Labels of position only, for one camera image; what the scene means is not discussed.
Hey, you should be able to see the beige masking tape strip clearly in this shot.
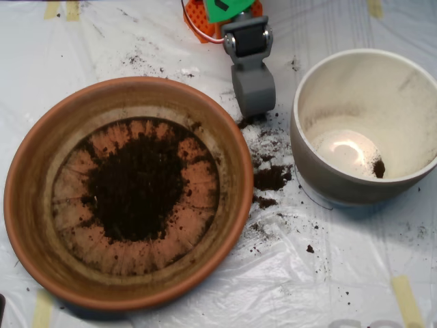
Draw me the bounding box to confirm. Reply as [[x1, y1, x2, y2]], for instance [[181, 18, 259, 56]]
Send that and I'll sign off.
[[43, 1, 59, 20], [391, 275, 426, 328], [31, 290, 54, 328], [66, 1, 81, 22], [367, 0, 384, 20]]

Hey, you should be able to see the terracotta plant saucer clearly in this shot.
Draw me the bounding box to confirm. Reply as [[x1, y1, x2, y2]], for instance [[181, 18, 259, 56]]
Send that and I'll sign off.
[[3, 75, 254, 312]]

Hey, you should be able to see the clear plastic sheet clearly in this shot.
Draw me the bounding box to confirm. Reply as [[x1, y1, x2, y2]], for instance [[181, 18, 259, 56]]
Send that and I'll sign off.
[[0, 0, 437, 328]]

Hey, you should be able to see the orange green robot base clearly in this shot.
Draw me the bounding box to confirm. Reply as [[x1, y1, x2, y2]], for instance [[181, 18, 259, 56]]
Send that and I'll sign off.
[[180, 0, 266, 44]]

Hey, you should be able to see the spilled soil patch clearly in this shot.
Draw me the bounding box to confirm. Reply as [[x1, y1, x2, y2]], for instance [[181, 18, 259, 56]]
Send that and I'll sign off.
[[237, 102, 294, 209]]

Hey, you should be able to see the dark soil heap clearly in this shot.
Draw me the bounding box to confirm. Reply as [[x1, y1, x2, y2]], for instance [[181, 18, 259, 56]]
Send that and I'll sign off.
[[80, 131, 192, 244]]

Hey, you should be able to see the white ceramic pot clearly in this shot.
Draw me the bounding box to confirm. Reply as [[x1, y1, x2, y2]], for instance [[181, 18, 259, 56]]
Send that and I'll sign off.
[[290, 48, 437, 206]]

